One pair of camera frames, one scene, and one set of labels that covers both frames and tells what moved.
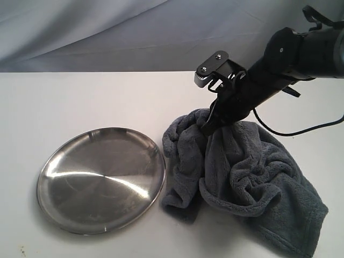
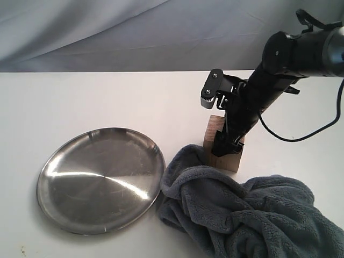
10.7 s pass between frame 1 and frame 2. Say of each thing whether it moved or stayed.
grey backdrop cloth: stayed
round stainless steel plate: stayed
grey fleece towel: moved
